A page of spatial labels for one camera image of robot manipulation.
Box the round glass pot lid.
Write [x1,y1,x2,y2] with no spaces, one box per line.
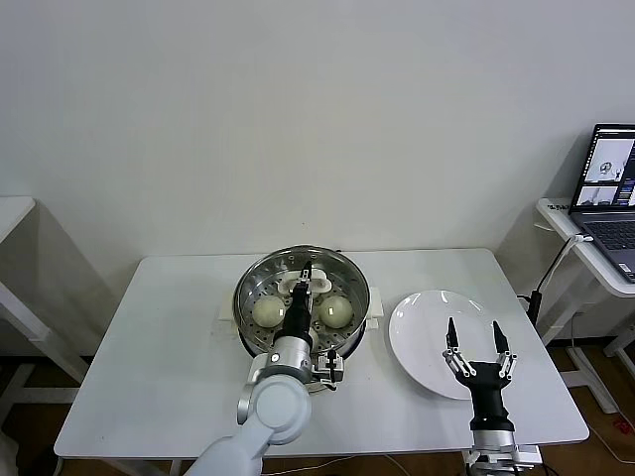
[232,243,371,358]

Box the black cable with white plug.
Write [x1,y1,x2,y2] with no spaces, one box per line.
[531,231,595,298]

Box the black cable clamp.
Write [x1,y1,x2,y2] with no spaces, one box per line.
[526,290,543,326]

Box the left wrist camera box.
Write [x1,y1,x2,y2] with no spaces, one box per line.
[312,348,347,394]

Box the grey open laptop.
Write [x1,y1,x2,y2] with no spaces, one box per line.
[569,122,635,284]

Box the white laptop side table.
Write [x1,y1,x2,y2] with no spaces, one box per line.
[534,196,635,416]

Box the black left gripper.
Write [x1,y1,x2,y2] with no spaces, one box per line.
[280,261,316,342]

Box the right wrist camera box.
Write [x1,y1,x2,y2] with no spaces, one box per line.
[513,444,542,467]

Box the white round plate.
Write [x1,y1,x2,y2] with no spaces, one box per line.
[387,290,515,402]

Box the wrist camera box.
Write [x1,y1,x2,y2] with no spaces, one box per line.
[312,348,347,394]
[513,444,542,467]

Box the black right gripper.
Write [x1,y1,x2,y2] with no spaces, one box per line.
[441,317,521,432]

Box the stainless steel steamer basket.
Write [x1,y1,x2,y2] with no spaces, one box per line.
[217,245,384,359]

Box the white steamed baozi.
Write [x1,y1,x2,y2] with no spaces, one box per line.
[319,296,354,329]
[252,296,288,328]

